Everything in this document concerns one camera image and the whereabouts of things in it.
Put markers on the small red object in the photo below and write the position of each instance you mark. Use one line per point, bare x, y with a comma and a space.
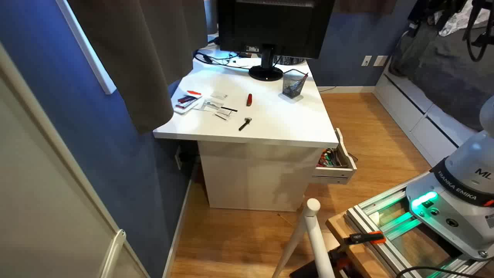
249, 99

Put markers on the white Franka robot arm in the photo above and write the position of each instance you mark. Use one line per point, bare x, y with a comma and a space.
463, 205

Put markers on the gray mesh basket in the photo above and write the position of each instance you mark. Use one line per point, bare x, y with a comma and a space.
294, 83

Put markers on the white desk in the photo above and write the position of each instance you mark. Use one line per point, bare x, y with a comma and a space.
257, 128

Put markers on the white printed paper leaflet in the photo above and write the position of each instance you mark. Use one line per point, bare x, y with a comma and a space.
219, 108

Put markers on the pile of desk clutter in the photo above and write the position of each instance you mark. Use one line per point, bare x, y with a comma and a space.
224, 55

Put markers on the white drawer with clutter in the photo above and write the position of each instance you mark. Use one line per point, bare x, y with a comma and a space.
334, 167

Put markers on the white stand legs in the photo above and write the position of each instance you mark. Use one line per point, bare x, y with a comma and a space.
312, 232

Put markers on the black computer monitor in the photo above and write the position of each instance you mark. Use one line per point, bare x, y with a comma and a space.
272, 20

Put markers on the brown curtain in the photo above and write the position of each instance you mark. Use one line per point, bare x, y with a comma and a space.
144, 51

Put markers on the orange and black clamp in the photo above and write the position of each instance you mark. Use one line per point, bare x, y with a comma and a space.
363, 238

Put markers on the bed with gray cover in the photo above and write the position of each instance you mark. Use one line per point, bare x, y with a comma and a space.
437, 71

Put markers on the white door panel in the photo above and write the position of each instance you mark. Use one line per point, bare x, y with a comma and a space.
40, 194

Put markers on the white wall outlet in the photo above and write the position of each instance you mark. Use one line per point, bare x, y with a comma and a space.
380, 60
366, 60

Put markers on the aluminium profile base frame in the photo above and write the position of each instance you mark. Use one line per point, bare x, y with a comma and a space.
391, 225

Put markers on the white window frame strip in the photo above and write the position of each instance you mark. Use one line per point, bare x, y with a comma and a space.
85, 46

